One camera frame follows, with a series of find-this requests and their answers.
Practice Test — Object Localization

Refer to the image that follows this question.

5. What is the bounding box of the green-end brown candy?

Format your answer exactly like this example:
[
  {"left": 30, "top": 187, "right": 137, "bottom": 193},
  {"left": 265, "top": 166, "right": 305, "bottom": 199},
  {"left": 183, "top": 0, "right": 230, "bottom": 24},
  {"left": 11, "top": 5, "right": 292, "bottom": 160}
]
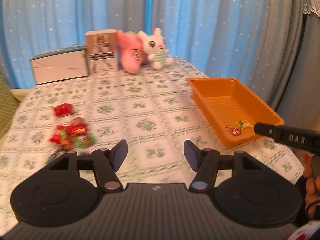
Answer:
[{"left": 74, "top": 133, "right": 97, "bottom": 149}]

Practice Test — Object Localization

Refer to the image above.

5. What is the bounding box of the small red foil candy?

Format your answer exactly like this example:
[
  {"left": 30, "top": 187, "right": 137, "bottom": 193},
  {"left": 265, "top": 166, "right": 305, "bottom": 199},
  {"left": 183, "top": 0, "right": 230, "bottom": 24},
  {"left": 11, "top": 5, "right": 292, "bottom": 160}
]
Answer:
[{"left": 226, "top": 125, "right": 241, "bottom": 136}]

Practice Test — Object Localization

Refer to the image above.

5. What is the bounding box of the red caramel candy wrapper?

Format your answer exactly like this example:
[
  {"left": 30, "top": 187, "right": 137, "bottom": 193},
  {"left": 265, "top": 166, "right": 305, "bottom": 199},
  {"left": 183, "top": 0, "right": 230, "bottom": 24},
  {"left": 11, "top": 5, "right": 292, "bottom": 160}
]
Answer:
[{"left": 67, "top": 117, "right": 88, "bottom": 137}]

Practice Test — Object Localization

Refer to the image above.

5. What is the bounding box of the red snack packet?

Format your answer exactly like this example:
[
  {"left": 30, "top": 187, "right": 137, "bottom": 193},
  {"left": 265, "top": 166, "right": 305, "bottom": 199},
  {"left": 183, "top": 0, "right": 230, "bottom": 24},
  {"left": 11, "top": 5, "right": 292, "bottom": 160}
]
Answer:
[{"left": 49, "top": 125, "right": 72, "bottom": 145}]

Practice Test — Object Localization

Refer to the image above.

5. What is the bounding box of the yellow candy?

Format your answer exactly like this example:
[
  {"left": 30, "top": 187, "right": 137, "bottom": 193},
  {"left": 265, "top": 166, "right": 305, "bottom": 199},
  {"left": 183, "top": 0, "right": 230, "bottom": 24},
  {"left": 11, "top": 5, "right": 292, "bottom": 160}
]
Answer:
[{"left": 236, "top": 120, "right": 252, "bottom": 129}]

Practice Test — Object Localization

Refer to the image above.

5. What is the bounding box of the red snack pack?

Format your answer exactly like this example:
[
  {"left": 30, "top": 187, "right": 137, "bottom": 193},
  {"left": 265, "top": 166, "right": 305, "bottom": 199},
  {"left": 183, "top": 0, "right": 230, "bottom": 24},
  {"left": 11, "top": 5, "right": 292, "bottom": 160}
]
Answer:
[{"left": 53, "top": 103, "right": 74, "bottom": 117}]

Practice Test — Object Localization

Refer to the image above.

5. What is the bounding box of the person's right hand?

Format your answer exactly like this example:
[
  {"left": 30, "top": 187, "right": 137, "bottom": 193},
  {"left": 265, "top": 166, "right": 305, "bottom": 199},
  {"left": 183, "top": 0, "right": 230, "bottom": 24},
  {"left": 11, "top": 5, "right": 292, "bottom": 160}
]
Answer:
[{"left": 302, "top": 153, "right": 319, "bottom": 218}]

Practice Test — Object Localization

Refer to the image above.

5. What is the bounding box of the grey lace-trim curtain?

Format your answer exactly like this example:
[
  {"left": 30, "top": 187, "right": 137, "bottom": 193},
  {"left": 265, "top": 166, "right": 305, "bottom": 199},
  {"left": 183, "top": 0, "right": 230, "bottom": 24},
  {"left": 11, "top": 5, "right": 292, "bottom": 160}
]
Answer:
[{"left": 277, "top": 0, "right": 319, "bottom": 132}]

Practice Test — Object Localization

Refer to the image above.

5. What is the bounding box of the orange plastic tray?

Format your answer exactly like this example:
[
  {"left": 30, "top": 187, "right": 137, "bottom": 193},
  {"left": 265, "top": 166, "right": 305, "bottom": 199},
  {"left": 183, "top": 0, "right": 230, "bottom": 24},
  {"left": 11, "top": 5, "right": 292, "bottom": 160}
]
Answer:
[{"left": 187, "top": 77, "right": 284, "bottom": 148}]

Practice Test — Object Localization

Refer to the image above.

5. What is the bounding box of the green floral tablecloth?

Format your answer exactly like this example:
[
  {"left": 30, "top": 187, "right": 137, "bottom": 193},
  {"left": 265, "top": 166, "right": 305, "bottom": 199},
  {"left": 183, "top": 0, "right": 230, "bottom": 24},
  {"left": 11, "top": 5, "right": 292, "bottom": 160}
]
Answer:
[{"left": 0, "top": 56, "right": 304, "bottom": 230}]

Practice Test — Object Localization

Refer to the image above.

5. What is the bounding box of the long white cardboard box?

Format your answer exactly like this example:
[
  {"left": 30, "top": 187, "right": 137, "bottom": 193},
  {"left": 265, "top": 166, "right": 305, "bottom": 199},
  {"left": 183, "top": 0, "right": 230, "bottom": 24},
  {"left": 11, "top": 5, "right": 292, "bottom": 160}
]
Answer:
[{"left": 29, "top": 44, "right": 89, "bottom": 85}]

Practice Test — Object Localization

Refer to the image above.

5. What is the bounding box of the pink star plush toy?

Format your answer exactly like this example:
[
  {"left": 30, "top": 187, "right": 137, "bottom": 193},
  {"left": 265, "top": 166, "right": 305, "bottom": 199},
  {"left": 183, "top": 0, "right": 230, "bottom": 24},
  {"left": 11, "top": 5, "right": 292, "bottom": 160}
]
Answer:
[{"left": 116, "top": 30, "right": 149, "bottom": 74}]

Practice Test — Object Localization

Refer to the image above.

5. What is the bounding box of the tall printed product box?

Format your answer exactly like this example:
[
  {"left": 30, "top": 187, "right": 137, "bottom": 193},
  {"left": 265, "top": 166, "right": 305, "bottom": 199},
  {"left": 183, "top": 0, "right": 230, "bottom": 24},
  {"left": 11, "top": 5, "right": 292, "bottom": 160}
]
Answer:
[{"left": 85, "top": 29, "right": 118, "bottom": 75}]

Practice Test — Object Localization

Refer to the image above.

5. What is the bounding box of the green zigzag cushion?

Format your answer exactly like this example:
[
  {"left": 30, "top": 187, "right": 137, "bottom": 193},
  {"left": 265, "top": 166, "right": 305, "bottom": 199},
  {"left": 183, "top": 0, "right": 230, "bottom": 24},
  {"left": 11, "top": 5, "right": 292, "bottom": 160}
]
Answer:
[{"left": 0, "top": 76, "right": 19, "bottom": 139}]

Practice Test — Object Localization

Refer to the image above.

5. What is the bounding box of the blue star curtain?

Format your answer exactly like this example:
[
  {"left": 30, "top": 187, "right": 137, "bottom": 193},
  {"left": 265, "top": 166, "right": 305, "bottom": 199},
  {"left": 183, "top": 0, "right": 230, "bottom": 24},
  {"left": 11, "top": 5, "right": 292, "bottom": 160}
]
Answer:
[{"left": 1, "top": 0, "right": 304, "bottom": 108}]

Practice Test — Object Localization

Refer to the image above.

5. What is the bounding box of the white bunny plush toy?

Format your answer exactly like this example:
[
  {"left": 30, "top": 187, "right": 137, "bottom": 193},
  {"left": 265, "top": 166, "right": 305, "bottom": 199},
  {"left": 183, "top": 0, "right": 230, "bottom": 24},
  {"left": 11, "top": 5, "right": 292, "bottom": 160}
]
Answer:
[{"left": 137, "top": 28, "right": 174, "bottom": 70}]

